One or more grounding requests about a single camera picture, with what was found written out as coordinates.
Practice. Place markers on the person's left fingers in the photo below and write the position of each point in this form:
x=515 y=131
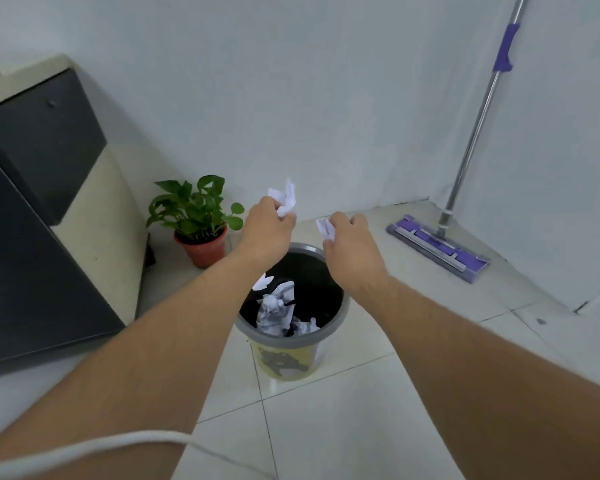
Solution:
x=279 y=210

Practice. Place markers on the person's right hand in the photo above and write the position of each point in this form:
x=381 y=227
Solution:
x=352 y=254

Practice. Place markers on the green potted plant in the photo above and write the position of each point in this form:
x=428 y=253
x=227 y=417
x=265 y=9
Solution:
x=194 y=207

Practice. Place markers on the terracotta plant pot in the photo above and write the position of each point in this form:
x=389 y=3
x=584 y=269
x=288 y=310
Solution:
x=203 y=248

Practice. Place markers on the small white paper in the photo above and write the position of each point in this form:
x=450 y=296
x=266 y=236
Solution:
x=325 y=228

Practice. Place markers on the person's right forearm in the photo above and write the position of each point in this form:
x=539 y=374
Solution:
x=485 y=379

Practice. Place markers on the crumpled paper pile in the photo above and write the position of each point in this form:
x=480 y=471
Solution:
x=281 y=314

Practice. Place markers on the white pole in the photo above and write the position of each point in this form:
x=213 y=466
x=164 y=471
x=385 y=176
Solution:
x=599 y=296

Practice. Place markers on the falling white paper scrap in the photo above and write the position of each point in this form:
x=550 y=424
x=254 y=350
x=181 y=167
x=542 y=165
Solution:
x=262 y=281

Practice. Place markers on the grey rimmed waste bin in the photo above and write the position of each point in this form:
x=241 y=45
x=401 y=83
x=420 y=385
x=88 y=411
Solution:
x=292 y=339

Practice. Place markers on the black and beige cabinet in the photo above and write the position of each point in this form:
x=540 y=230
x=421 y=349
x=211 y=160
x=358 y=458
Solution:
x=45 y=214

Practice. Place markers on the person's left hand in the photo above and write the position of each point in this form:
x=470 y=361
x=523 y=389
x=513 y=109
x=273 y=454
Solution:
x=266 y=232

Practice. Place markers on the person's left forearm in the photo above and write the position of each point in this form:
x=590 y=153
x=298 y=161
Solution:
x=125 y=364

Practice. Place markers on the purple flat mop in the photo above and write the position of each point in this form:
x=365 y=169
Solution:
x=460 y=159

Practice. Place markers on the person's right fingers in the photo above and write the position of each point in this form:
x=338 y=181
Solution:
x=344 y=222

